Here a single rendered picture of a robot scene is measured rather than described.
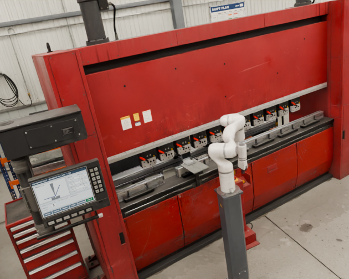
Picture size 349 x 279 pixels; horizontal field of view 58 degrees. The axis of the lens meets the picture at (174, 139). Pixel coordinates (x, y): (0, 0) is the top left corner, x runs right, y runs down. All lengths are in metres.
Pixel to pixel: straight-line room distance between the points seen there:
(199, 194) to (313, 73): 2.08
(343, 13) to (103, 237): 3.50
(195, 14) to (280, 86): 4.21
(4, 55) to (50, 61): 4.69
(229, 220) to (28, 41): 5.49
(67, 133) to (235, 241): 1.66
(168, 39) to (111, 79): 0.63
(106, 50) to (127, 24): 4.49
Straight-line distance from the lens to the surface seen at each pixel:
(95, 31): 2.76
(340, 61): 4.34
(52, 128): 2.08
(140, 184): 3.06
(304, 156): 4.28
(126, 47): 2.75
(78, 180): 2.18
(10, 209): 3.39
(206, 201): 3.40
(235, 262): 2.99
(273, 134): 3.94
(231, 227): 2.75
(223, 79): 3.28
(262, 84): 3.64
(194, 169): 3.08
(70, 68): 2.43
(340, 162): 4.75
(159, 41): 2.87
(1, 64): 7.08
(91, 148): 2.55
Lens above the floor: 2.36
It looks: 20 degrees down
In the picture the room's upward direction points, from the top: 10 degrees counter-clockwise
